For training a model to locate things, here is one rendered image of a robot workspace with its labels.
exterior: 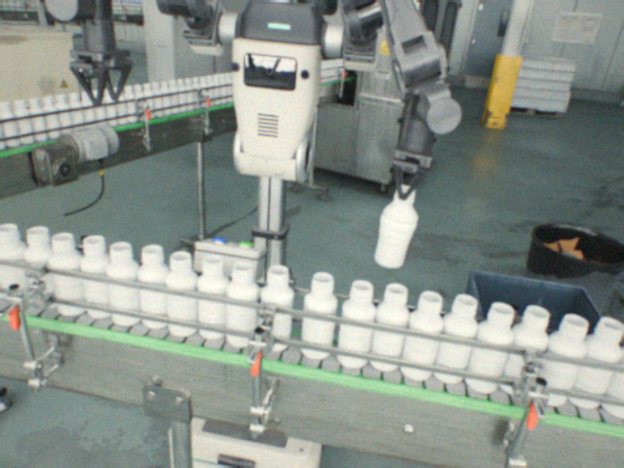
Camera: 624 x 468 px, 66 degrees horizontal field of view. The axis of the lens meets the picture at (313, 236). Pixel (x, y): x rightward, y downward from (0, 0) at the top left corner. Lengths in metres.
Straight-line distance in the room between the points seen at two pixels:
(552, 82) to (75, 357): 9.77
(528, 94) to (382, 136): 6.02
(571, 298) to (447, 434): 0.70
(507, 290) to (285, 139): 0.77
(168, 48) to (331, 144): 2.87
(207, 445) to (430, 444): 0.97
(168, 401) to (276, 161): 0.71
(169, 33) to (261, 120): 5.38
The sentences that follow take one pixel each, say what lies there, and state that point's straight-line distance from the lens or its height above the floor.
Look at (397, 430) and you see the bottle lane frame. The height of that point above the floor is 0.90.
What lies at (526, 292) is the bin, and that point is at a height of 0.91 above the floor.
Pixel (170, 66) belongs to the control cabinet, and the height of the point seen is 0.71.
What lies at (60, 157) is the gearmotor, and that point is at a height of 0.97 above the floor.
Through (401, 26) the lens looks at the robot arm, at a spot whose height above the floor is 1.58.
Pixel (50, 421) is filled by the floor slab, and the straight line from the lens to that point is 2.33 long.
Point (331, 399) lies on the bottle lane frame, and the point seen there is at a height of 0.94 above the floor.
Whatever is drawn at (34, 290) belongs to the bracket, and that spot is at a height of 1.08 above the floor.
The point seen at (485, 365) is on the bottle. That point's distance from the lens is 0.90.
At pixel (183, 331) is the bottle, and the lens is 0.97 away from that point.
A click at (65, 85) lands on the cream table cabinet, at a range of 5.12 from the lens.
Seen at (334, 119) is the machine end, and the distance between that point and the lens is 4.65.
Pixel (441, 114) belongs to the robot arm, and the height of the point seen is 1.46.
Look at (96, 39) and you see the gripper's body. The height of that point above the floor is 1.51.
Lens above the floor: 1.60
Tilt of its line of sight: 26 degrees down
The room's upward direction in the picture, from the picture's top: 5 degrees clockwise
